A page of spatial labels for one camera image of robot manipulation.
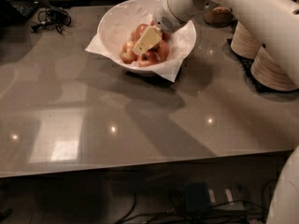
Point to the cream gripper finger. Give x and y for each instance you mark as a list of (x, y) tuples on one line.
[(151, 37)]

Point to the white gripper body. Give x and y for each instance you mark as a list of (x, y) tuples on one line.
[(163, 17)]

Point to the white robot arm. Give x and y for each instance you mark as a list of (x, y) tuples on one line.
[(275, 24)]

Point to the white bowl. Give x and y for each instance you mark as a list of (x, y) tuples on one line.
[(118, 22)]

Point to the white paper liner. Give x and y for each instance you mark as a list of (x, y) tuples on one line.
[(174, 69)]

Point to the glass jar with grains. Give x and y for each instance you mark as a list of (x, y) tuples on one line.
[(218, 16)]

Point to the back paper plate stack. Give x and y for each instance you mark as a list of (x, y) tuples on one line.
[(244, 43)]

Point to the paper plate stack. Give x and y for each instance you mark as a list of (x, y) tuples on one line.
[(265, 70), (244, 43)]

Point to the black mat under plates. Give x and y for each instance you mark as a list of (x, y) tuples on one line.
[(246, 65)]

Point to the front paper plate stack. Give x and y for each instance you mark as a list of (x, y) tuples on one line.
[(265, 70)]

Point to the black laptop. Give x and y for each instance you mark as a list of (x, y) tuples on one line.
[(18, 10)]

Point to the dark power box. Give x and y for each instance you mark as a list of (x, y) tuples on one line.
[(196, 196)]

